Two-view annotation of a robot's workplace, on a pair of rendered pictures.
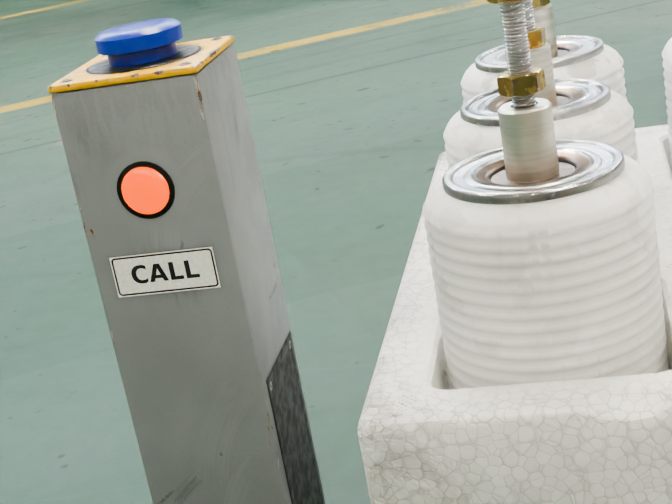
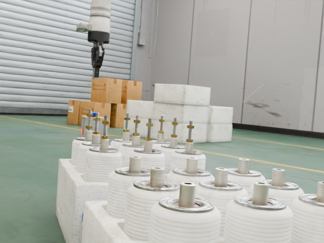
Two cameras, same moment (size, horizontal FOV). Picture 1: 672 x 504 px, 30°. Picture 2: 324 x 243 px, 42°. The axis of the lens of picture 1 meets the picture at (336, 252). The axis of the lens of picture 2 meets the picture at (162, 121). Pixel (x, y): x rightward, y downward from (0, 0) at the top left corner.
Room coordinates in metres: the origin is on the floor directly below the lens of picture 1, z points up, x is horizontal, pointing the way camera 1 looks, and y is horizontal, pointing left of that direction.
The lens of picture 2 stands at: (-0.01, -1.30, 0.39)
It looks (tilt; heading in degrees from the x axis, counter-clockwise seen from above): 3 degrees down; 58
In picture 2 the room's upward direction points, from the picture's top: 4 degrees clockwise
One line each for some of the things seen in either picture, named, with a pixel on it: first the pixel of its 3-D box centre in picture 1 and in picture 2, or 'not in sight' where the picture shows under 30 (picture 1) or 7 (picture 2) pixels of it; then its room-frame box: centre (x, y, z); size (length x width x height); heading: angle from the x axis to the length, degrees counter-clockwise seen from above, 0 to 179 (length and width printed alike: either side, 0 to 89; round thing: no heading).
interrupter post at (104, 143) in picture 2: not in sight; (104, 145); (0.45, -0.32, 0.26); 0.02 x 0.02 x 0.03
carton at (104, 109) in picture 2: not in sight; (95, 114); (2.05, 3.45, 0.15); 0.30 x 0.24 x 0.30; 103
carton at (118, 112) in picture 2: not in sight; (115, 114); (2.37, 3.54, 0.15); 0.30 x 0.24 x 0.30; 105
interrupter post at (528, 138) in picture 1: (528, 143); (88, 135); (0.50, -0.09, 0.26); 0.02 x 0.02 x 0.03
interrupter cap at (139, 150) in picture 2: not in sight; (147, 151); (0.56, -0.34, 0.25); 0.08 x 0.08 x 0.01
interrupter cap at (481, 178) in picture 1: (532, 172); (88, 140); (0.50, -0.09, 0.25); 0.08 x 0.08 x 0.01
